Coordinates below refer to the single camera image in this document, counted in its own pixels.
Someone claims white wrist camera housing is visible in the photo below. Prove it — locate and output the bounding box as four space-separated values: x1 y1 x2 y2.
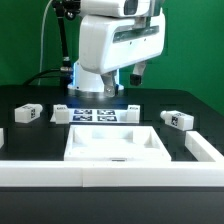
81 0 165 18

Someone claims white square tabletop part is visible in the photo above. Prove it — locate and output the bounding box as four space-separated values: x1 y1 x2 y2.
64 125 171 162

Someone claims white U-shaped obstacle wall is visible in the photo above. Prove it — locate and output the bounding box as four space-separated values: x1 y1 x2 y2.
0 131 224 187

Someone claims white cable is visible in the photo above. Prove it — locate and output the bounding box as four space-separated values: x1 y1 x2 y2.
38 0 54 86

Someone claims black cable bundle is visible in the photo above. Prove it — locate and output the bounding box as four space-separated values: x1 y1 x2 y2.
22 68 73 87

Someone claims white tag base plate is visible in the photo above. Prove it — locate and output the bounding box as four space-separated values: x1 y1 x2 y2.
49 104 141 125

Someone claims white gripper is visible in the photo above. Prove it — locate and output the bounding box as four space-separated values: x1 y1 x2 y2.
79 13 165 96

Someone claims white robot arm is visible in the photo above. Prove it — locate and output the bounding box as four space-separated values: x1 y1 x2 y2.
69 0 165 98

